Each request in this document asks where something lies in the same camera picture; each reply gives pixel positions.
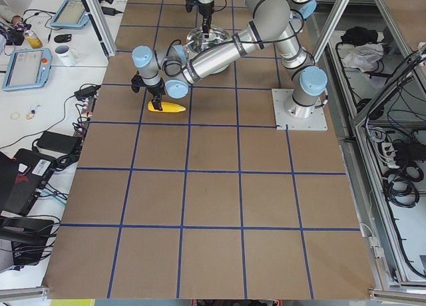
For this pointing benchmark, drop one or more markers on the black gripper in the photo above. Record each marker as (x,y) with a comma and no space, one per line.
(157,90)
(206,11)

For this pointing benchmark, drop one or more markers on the yellow corn cob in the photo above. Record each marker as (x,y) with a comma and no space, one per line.
(169,107)

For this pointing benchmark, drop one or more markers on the glass pot lid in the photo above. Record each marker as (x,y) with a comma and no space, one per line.
(197,41)

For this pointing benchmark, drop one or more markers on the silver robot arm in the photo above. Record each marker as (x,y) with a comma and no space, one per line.
(171,72)
(304,7)

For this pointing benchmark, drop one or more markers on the black power adapter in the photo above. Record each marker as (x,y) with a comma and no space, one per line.
(86,92)

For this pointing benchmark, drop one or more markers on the white mug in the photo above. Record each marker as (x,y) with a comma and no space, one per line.
(69,57)

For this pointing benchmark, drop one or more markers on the black power brick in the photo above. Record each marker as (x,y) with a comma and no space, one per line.
(59,142)

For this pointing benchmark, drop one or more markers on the brown paper table mat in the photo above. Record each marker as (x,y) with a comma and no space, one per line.
(210,203)

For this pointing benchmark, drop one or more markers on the far teach pendant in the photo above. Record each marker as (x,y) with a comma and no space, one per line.
(70,15)

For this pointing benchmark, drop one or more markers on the teach pendant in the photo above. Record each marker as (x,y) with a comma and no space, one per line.
(70,15)
(27,69)

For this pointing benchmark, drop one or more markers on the near teach pendant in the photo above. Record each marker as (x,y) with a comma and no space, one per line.
(27,69)

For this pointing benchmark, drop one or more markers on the black cloth bundle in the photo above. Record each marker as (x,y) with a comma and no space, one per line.
(358,36)

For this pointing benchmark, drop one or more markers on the black laptop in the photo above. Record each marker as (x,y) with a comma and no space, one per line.
(22,178)

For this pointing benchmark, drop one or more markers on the white crumpled cloth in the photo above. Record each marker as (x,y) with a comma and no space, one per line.
(365,57)

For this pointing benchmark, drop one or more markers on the aluminium frame post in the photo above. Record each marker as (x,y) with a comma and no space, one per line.
(99,23)

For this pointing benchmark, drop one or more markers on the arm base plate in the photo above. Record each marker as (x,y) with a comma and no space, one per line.
(291,116)

